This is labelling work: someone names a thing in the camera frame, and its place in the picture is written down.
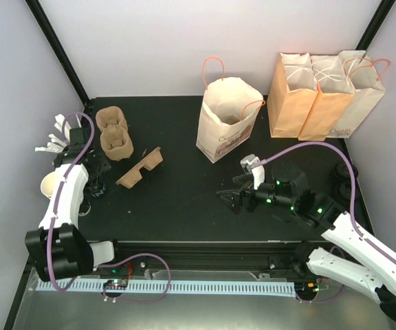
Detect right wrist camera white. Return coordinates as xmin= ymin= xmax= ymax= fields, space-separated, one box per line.
xmin=240 ymin=154 xmax=265 ymax=190

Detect printed Cream Bear paper bag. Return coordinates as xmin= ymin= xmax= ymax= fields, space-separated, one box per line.
xmin=196 ymin=76 xmax=266 ymax=164

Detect black coffee lid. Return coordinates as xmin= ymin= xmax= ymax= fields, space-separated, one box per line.
xmin=335 ymin=182 xmax=352 ymax=203
xmin=332 ymin=162 xmax=351 ymax=181

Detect white bag orange handles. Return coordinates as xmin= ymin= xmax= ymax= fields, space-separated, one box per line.
xmin=328 ymin=50 xmax=391 ymax=138

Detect light blue cable duct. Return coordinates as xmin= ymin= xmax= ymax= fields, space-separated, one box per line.
xmin=36 ymin=277 xmax=296 ymax=298

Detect black coffee lid middle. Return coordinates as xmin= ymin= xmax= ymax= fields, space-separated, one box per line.
xmin=335 ymin=182 xmax=352 ymax=203

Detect black paper cup stack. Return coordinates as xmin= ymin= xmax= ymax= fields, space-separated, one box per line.
xmin=78 ymin=180 xmax=106 ymax=217

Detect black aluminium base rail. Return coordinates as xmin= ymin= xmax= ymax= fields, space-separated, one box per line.
xmin=29 ymin=240 xmax=395 ymax=279

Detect back-left pulp cup carrier stack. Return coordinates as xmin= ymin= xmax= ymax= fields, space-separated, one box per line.
xmin=96 ymin=106 xmax=133 ymax=161

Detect left orange paper bag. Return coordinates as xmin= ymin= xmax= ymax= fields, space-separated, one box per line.
xmin=267 ymin=53 xmax=318 ymax=138

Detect stack of white paper cups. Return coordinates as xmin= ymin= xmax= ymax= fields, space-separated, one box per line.
xmin=40 ymin=171 xmax=58 ymax=199

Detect right black frame post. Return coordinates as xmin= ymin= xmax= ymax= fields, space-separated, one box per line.
xmin=355 ymin=0 xmax=396 ymax=51

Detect middle orange paper bag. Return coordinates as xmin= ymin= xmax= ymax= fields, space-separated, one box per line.
xmin=298 ymin=55 xmax=355 ymax=141

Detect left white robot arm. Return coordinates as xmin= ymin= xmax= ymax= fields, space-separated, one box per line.
xmin=25 ymin=128 xmax=126 ymax=282

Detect left black frame post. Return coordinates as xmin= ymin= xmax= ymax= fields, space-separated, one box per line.
xmin=25 ymin=0 xmax=90 ymax=105

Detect orange paper bag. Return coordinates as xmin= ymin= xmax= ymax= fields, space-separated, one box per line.
xmin=298 ymin=55 xmax=355 ymax=141
xmin=267 ymin=53 xmax=318 ymax=138

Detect black frame post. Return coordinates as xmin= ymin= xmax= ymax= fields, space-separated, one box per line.
xmin=355 ymin=0 xmax=396 ymax=51
xmin=25 ymin=0 xmax=90 ymax=105

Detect black coffee lid back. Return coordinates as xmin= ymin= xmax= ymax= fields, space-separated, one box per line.
xmin=332 ymin=162 xmax=351 ymax=181

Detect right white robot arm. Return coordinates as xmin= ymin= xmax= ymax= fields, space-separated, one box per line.
xmin=217 ymin=164 xmax=396 ymax=322

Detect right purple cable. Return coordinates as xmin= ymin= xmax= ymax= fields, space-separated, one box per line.
xmin=263 ymin=141 xmax=396 ymax=279

